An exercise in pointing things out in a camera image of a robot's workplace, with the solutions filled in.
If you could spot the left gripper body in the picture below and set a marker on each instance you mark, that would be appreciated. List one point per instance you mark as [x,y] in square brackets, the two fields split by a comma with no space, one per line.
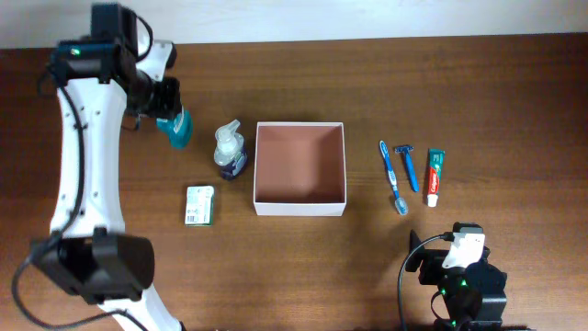
[168,98]

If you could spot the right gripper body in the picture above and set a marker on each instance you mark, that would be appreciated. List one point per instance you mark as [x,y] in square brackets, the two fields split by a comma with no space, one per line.
[429,268]

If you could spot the teal mouthwash bottle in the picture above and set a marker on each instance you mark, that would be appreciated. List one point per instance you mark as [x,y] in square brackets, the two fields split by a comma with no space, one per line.
[178,130]

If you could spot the clear hand soap pump bottle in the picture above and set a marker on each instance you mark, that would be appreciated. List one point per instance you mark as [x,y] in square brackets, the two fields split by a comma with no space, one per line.
[230,154]

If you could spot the green white soap bar box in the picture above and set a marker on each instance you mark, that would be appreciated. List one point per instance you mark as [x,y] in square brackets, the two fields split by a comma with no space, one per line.
[199,206]

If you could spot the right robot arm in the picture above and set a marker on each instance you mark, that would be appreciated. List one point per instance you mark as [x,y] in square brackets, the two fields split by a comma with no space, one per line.
[469,307]

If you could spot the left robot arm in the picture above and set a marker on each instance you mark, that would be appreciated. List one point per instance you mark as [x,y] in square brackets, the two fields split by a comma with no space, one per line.
[117,70]

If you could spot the blue white toothbrush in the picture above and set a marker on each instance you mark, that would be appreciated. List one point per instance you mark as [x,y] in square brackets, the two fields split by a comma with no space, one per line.
[399,202]

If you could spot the red green toothpaste tube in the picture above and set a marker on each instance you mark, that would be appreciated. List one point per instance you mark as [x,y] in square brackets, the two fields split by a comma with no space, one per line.
[436,160]

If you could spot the blue disposable razor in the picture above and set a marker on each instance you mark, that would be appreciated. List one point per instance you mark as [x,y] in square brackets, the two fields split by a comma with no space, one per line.
[405,152]

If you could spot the white open cardboard box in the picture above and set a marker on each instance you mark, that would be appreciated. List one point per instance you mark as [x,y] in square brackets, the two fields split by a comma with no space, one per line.
[300,169]

